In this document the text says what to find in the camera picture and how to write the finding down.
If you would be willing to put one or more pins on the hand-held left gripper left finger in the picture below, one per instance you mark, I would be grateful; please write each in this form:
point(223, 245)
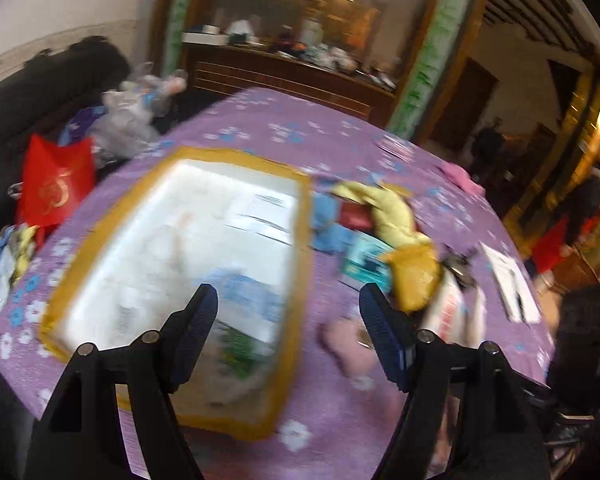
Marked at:
point(200, 330)

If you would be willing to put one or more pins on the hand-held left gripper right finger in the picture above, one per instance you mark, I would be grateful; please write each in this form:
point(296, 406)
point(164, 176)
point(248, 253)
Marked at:
point(380, 340)

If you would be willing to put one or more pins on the white foam box yellow tape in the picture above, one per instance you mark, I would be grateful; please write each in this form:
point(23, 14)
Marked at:
point(180, 220)

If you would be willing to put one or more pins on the mustard yellow soft pouch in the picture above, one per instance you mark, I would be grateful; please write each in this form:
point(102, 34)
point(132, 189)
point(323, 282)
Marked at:
point(415, 275)

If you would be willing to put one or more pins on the pink soft item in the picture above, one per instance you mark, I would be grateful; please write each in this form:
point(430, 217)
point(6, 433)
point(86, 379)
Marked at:
point(462, 177)

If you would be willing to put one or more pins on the pink plush toy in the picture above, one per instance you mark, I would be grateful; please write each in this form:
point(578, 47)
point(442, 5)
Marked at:
point(345, 345)

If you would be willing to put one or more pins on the green printed packet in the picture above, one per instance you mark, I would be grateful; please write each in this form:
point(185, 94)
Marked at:
point(237, 352)

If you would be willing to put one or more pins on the blue white packet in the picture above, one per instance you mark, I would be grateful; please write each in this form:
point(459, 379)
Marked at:
point(245, 295)

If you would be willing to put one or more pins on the white packet red print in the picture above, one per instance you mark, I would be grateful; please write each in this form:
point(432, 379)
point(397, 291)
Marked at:
point(447, 310)

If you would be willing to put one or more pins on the teal packet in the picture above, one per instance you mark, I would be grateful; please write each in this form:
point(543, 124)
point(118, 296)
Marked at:
point(365, 260)

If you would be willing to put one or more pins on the white paper sheet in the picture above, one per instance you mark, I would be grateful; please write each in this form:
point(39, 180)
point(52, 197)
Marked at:
point(510, 280)

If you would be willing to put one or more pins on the red cloth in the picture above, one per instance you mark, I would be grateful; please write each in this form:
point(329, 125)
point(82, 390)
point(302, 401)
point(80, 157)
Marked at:
point(555, 245)

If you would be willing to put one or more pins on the dark keys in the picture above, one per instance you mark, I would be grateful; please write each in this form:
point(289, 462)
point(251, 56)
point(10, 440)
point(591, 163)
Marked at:
point(460, 267)

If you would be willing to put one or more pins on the small red pouch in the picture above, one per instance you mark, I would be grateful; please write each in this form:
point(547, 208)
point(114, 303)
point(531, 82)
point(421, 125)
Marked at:
point(355, 215)

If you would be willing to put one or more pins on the pale yellow plush toy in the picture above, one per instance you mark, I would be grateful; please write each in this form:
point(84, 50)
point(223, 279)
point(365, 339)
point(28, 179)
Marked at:
point(390, 210)

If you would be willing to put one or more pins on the pink folded cloth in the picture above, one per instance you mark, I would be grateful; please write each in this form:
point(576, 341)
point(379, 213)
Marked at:
point(395, 147)

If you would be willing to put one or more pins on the red paper bag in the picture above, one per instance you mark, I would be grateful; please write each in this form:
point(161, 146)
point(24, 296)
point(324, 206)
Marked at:
point(55, 185)

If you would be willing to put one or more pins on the pile of small packets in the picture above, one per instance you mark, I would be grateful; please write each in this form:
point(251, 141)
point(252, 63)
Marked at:
point(0, 265)

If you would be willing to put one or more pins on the purple floral tablecloth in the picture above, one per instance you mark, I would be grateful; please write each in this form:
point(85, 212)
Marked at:
point(330, 125)

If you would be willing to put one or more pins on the clear plastic bags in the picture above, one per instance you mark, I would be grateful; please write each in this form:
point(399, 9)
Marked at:
point(125, 115)

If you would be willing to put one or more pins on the purple blue cloth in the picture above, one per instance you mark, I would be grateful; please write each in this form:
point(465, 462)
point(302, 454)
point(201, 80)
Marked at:
point(80, 125)

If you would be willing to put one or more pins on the wooden cabinet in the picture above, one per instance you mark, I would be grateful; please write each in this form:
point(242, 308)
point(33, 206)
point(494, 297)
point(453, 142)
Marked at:
point(280, 80)

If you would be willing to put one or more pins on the black sofa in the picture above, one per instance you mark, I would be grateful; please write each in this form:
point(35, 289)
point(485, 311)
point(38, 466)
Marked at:
point(40, 85)

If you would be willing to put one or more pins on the gold door frame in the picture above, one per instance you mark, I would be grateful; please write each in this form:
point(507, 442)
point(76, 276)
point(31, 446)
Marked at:
point(580, 135)

